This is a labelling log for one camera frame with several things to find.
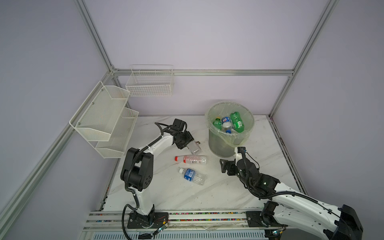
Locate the aluminium front rail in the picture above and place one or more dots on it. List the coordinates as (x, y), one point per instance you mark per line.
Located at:
(195, 225)

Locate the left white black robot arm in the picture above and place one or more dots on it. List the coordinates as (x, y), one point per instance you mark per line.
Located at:
(138, 168)

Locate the white wire wall basket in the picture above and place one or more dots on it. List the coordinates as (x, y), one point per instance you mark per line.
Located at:
(151, 81)

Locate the white mesh shelf basket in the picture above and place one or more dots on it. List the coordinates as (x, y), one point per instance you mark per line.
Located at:
(97, 117)
(116, 147)

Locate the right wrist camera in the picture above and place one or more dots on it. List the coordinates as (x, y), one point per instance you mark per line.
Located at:
(240, 155)

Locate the grey mesh waste bin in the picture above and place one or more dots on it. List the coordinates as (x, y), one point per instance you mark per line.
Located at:
(223, 144)

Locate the green bottle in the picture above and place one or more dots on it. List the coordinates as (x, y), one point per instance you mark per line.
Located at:
(217, 123)
(237, 122)

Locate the upper white mesh shelf basket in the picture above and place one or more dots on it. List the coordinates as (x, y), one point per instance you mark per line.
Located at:
(97, 117)

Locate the translucent green bin liner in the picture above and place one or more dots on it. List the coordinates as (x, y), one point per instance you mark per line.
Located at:
(219, 108)

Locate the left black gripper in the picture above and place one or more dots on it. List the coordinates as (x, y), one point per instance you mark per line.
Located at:
(189, 138)

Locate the clear bottle red white label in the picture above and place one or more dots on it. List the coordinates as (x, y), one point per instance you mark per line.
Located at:
(191, 159)

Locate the lower white mesh shelf basket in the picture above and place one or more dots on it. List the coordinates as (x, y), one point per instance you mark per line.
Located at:
(116, 147)

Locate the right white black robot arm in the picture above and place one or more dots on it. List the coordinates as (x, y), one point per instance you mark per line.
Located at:
(287, 207)

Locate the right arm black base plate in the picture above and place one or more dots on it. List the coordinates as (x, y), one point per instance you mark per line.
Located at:
(255, 219)

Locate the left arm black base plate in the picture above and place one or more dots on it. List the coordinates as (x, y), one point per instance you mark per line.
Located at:
(152, 221)

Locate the clear bottle blue cap sideways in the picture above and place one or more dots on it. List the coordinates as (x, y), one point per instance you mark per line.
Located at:
(194, 148)

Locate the clear bottle blue label angled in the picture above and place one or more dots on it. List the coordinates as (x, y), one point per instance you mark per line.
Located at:
(192, 176)

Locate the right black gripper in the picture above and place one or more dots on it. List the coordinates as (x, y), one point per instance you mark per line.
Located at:
(229, 165)

